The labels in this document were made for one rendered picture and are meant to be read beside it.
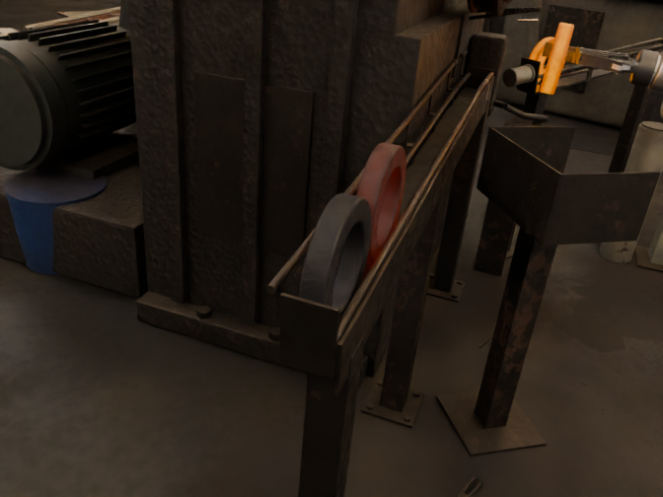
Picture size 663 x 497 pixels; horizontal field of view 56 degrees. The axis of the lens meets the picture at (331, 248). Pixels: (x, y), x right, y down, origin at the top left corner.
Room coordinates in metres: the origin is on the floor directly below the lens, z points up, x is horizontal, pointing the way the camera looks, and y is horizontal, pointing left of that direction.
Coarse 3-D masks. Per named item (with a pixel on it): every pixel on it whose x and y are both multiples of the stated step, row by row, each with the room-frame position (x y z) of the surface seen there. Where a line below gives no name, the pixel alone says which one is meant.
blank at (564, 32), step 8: (560, 24) 1.47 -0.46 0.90; (568, 24) 1.48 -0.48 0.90; (560, 32) 1.44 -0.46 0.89; (568, 32) 1.44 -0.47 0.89; (560, 40) 1.43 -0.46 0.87; (568, 40) 1.42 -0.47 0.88; (552, 48) 1.42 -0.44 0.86; (560, 48) 1.42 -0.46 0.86; (552, 56) 1.41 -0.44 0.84; (560, 56) 1.41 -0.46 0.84; (552, 64) 1.41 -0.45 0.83; (560, 64) 1.41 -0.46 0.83; (552, 72) 1.41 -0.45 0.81; (544, 80) 1.42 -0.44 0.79; (552, 80) 1.42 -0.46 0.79; (544, 88) 1.44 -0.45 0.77; (552, 88) 1.43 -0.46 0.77
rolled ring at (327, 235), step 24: (336, 216) 0.67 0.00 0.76; (360, 216) 0.72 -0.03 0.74; (312, 240) 0.64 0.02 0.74; (336, 240) 0.64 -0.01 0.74; (360, 240) 0.76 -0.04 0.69; (312, 264) 0.63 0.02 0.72; (336, 264) 0.64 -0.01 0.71; (360, 264) 0.75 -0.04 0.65; (312, 288) 0.62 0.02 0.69; (336, 288) 0.73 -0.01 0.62
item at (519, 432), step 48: (528, 144) 1.28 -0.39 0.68; (528, 192) 1.07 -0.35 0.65; (576, 192) 1.01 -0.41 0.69; (624, 192) 1.04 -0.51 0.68; (528, 240) 1.16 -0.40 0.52; (576, 240) 1.02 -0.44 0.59; (624, 240) 1.05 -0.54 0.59; (528, 288) 1.15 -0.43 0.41; (528, 336) 1.16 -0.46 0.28; (480, 384) 1.20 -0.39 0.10; (480, 432) 1.13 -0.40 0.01; (528, 432) 1.14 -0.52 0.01
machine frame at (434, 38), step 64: (128, 0) 1.52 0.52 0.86; (192, 0) 1.46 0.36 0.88; (256, 0) 1.38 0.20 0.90; (320, 0) 1.37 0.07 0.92; (384, 0) 1.33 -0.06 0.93; (448, 0) 1.83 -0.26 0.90; (192, 64) 1.46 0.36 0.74; (256, 64) 1.38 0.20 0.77; (320, 64) 1.36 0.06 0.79; (384, 64) 1.32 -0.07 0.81; (448, 64) 1.65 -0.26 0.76; (192, 128) 1.46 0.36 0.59; (256, 128) 1.38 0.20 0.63; (320, 128) 1.36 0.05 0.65; (384, 128) 1.32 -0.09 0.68; (192, 192) 1.47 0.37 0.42; (256, 192) 1.38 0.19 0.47; (320, 192) 1.33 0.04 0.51; (448, 192) 2.10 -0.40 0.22; (192, 256) 1.47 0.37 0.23; (256, 256) 1.38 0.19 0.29; (192, 320) 1.40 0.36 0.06; (256, 320) 1.38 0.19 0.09; (384, 320) 1.33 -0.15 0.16
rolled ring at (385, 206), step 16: (384, 144) 0.89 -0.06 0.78; (368, 160) 0.84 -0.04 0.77; (384, 160) 0.84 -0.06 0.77; (400, 160) 0.90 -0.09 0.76; (368, 176) 0.82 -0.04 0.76; (384, 176) 0.82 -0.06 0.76; (400, 176) 0.92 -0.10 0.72; (368, 192) 0.80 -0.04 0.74; (384, 192) 0.83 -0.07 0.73; (400, 192) 0.93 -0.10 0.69; (384, 208) 0.93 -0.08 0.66; (400, 208) 0.95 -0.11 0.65; (384, 224) 0.91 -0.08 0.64; (384, 240) 0.88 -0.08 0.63; (368, 256) 0.80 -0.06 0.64
